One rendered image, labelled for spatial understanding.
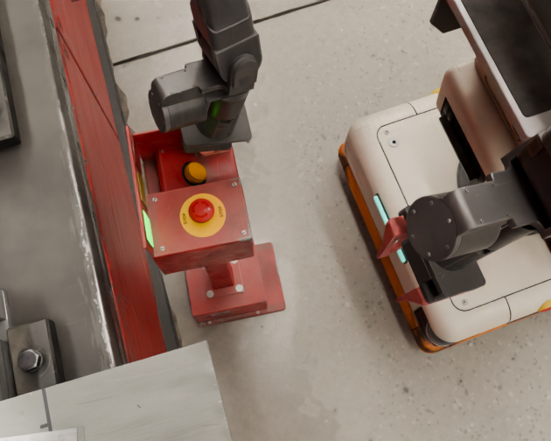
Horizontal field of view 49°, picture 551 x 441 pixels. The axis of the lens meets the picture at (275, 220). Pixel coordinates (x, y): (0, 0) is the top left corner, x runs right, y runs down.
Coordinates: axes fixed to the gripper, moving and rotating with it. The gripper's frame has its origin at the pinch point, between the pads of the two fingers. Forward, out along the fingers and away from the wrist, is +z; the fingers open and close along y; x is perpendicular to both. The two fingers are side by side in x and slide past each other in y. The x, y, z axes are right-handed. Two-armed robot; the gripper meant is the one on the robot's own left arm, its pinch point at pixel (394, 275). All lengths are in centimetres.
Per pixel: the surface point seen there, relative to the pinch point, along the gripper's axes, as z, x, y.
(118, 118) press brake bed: 99, 14, -85
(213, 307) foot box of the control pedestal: 89, 19, -20
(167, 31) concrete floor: 93, 36, -112
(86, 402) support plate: 16.4, -33.2, 1.5
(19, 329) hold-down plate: 28.6, -36.2, -11.1
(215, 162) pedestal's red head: 32.1, 1.2, -33.2
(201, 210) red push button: 25.0, -8.0, -21.8
